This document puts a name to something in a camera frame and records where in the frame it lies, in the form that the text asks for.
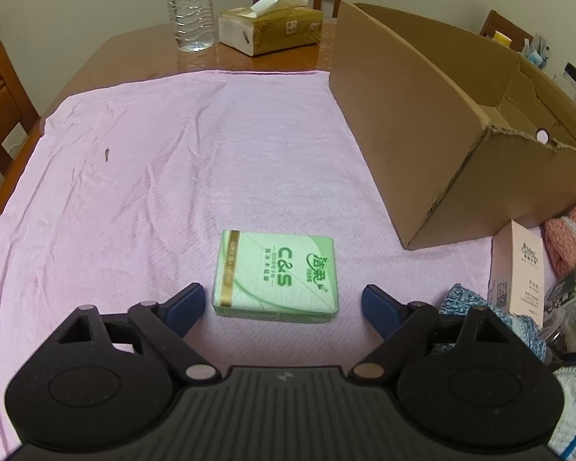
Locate yellow-green tissue box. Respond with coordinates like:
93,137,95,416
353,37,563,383
218,0,324,57

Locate pink towel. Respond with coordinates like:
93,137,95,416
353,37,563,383
0,70,558,461

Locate pink carton box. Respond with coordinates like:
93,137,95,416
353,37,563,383
487,220,550,328

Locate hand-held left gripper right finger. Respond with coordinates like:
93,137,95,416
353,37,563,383
348,284,510,385

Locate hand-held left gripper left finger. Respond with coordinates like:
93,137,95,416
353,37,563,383
53,284,222,385

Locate cardboard box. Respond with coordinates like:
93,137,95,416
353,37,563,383
327,1,576,250

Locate green tissue pack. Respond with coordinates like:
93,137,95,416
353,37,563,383
212,229,341,323

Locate clear water bottle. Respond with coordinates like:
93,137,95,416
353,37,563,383
162,0,215,53

